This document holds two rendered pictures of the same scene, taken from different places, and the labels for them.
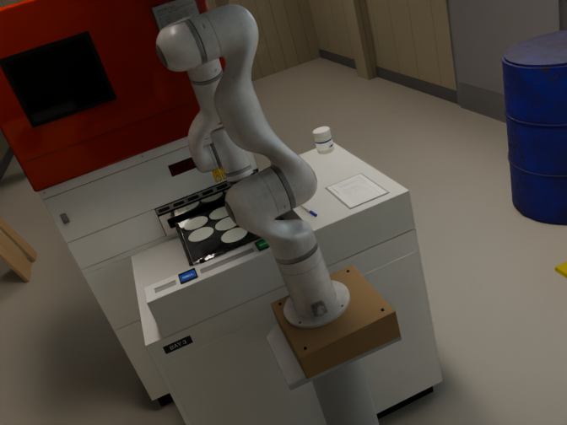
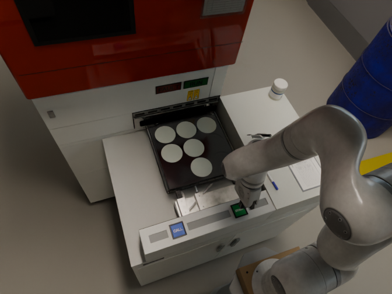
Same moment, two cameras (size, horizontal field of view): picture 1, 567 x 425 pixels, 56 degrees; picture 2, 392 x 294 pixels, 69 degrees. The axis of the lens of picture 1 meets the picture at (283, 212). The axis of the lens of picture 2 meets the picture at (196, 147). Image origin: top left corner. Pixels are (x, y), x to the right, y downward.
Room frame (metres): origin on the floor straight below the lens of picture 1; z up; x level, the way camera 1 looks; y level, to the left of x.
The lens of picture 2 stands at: (1.13, 0.44, 2.04)
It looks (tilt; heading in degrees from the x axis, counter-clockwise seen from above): 58 degrees down; 341
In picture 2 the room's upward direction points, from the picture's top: 12 degrees clockwise
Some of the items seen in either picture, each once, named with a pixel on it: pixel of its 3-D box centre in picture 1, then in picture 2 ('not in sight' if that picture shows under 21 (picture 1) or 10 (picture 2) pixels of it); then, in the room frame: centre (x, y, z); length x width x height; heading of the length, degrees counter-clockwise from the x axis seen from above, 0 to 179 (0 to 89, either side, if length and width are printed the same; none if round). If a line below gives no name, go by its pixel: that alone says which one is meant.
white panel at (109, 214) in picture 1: (160, 194); (140, 103); (1.99, 0.45, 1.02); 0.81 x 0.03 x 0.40; 101
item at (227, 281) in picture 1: (234, 277); (207, 224); (1.44, 0.21, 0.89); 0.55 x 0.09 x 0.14; 101
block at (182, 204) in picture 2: not in sight; (183, 207); (1.52, 0.30, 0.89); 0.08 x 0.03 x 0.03; 11
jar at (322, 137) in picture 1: (323, 140); (277, 89); (2.05, -0.25, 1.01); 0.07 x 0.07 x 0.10
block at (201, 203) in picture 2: not in sight; (200, 202); (1.54, 0.22, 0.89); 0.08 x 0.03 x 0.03; 11
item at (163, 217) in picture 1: (213, 206); (177, 114); (2.01, 0.27, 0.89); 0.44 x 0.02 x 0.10; 101
